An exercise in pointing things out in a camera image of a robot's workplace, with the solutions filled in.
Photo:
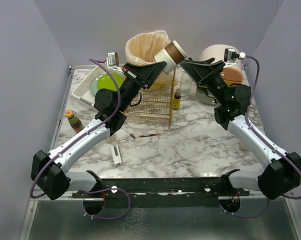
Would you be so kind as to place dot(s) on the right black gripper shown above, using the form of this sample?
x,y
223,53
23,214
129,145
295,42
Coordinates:
x,y
211,75

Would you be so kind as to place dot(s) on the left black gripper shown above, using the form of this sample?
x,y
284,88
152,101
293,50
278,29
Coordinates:
x,y
135,75

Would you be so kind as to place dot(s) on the steel cream cup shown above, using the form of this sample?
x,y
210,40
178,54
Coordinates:
x,y
172,54

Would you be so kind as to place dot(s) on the green fried egg plate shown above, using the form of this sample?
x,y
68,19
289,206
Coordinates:
x,y
106,82

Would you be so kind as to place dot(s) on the light blue flower plate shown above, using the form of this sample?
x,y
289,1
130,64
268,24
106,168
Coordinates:
x,y
94,86

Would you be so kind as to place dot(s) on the red sauce bottle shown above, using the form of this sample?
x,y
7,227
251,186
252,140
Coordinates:
x,y
74,121

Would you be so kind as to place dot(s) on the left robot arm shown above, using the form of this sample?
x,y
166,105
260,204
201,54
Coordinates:
x,y
51,171

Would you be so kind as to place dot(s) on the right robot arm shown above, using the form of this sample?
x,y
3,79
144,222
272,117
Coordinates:
x,y
281,170

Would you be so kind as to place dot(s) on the clear glass oil bottle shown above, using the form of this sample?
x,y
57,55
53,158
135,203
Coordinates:
x,y
185,85

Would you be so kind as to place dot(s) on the bin with plastic bag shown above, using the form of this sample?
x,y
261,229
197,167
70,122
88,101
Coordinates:
x,y
141,49

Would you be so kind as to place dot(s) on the small yellow label bottle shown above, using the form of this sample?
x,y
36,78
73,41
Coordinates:
x,y
177,99

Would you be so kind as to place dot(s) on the white red marker pen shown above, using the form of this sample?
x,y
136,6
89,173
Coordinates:
x,y
129,133

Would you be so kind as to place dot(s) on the red filled tube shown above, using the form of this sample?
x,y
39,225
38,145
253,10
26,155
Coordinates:
x,y
149,135

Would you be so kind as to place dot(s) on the white plastic basket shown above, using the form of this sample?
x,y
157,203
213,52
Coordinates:
x,y
82,91

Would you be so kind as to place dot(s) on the clear shaker green lid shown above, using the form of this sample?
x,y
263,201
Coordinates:
x,y
111,139

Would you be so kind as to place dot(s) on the white rectangular case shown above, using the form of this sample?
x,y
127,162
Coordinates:
x,y
115,151

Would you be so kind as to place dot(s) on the white bottle black lid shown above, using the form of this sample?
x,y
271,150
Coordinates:
x,y
243,146

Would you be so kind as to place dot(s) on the gold wire rack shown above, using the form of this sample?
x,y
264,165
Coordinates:
x,y
154,106

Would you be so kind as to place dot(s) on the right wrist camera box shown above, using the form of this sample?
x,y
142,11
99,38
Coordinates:
x,y
231,55

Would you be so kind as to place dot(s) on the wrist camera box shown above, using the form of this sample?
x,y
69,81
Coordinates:
x,y
112,61
231,55

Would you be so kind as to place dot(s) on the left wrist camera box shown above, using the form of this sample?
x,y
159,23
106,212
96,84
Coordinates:
x,y
112,61

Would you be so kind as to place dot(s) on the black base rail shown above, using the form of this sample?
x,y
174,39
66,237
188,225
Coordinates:
x,y
161,192

